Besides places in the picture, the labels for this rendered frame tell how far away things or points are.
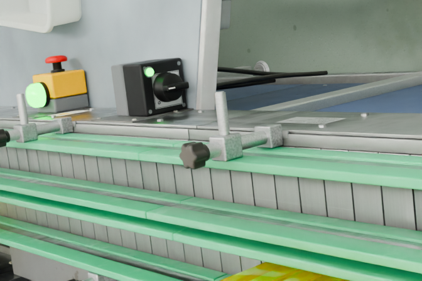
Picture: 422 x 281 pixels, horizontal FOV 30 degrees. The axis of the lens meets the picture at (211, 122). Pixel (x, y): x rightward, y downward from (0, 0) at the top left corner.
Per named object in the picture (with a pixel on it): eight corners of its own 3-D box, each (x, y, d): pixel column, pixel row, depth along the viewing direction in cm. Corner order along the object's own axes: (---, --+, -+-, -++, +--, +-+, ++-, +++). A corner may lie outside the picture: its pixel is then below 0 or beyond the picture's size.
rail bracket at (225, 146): (266, 144, 92) (176, 168, 83) (259, 81, 91) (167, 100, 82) (291, 145, 88) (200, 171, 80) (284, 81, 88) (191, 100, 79)
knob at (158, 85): (178, 99, 120) (192, 99, 117) (154, 104, 117) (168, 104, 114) (174, 70, 119) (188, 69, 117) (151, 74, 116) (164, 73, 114)
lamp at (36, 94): (39, 106, 143) (24, 109, 141) (35, 81, 142) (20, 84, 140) (51, 106, 139) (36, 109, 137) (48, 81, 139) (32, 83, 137)
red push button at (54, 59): (43, 76, 143) (40, 57, 142) (62, 73, 145) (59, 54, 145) (54, 75, 140) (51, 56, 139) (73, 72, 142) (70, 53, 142)
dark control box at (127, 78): (159, 108, 127) (116, 116, 122) (153, 59, 126) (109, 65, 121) (191, 108, 121) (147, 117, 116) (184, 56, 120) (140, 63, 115)
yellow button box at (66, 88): (71, 106, 148) (36, 113, 144) (66, 67, 147) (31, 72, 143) (91, 106, 143) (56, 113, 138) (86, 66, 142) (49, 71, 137)
